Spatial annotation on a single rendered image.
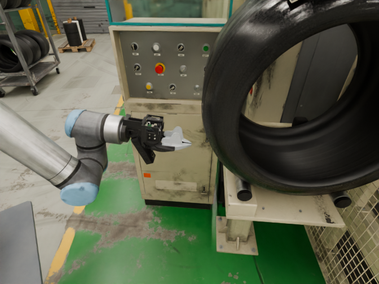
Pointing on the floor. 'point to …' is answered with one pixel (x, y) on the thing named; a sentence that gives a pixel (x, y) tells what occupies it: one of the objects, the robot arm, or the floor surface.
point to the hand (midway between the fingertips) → (187, 145)
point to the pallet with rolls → (75, 36)
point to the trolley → (23, 49)
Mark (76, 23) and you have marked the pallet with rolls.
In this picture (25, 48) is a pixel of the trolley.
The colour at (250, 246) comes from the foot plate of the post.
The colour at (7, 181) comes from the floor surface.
